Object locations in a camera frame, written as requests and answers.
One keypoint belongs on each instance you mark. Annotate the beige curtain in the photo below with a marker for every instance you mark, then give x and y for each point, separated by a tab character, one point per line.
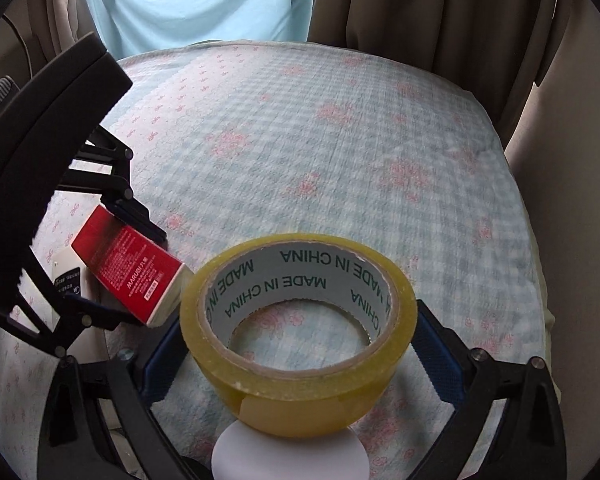
72	5

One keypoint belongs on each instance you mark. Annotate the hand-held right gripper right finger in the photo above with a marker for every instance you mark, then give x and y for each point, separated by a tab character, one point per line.
437	360

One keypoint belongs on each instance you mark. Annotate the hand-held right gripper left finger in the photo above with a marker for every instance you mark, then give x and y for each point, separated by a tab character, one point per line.
161	362

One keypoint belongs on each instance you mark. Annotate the yellow packing tape roll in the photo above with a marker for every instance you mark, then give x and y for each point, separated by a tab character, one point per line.
300	330

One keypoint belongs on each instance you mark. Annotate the brown curtain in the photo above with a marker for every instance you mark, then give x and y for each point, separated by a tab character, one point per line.
460	25

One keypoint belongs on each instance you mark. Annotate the white round disc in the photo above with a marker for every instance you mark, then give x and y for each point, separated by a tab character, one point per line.
290	455

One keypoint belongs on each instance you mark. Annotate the light blue cloth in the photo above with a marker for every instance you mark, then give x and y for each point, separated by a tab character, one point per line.
200	0

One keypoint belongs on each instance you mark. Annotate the checked floral blanket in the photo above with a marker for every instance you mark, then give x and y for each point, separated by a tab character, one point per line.
340	160

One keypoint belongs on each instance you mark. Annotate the red and white box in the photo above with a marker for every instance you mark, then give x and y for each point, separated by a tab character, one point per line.
130	260

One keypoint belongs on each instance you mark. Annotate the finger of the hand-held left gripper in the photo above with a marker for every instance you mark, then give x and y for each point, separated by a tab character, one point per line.
122	195
100	319

